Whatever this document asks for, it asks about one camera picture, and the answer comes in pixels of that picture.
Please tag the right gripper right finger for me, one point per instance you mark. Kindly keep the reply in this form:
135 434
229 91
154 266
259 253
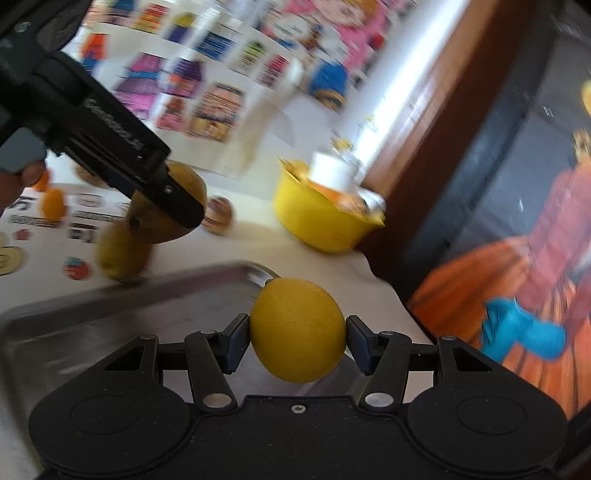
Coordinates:
384 358

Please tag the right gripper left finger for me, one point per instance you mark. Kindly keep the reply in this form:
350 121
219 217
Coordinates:
210 356

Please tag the yellow lemon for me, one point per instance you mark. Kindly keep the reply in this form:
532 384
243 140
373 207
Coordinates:
297 330

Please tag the small orange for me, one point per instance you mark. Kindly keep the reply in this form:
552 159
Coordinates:
43 183
53 207

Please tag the pale striped pepino melon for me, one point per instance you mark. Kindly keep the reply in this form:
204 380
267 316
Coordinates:
88 177

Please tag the purple striped pepino melon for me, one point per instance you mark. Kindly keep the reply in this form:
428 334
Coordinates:
218 215

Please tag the person's left hand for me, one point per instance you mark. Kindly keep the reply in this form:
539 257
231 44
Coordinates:
13 184

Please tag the yellow plastic bowl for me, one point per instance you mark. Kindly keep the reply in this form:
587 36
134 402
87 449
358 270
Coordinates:
314 219

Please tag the girl in orange dress poster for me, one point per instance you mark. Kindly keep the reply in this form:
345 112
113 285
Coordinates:
503 262

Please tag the striped melon in bowl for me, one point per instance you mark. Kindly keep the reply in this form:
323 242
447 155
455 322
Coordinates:
355 204

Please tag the metal baking tray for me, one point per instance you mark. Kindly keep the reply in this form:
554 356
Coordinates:
44 345

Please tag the colourful houses drawing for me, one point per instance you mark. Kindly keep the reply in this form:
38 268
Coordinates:
201 75

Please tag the white jar with flowers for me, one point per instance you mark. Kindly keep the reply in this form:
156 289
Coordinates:
336 167

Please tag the girl with teddy drawing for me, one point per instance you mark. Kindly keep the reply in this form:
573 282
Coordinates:
337 41

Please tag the brown wooden door frame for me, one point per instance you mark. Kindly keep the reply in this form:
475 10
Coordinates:
443 114

